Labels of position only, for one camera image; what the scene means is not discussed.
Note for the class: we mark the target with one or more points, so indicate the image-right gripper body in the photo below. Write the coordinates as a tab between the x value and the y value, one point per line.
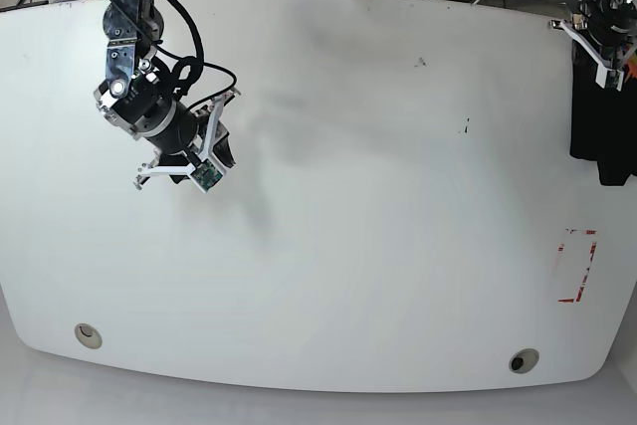
608	44

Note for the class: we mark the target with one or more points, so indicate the red tape rectangle marking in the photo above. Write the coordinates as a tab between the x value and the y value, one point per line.
574	260

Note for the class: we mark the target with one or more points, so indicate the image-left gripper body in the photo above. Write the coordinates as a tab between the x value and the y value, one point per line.
186	141

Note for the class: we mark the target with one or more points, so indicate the black t-shirt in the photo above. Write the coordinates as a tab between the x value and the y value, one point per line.
603	121

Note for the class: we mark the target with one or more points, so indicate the right table grommet hole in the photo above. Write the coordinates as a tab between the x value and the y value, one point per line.
524	361

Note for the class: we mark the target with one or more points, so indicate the table grommet hole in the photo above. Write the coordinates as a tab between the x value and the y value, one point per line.
88	336
524	361

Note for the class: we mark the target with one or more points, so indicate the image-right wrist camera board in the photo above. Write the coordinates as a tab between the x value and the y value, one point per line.
608	78

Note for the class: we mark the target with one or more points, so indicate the left table grommet hole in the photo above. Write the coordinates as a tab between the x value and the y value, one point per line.
88	336

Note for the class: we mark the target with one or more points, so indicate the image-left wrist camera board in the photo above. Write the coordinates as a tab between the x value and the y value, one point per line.
206	175

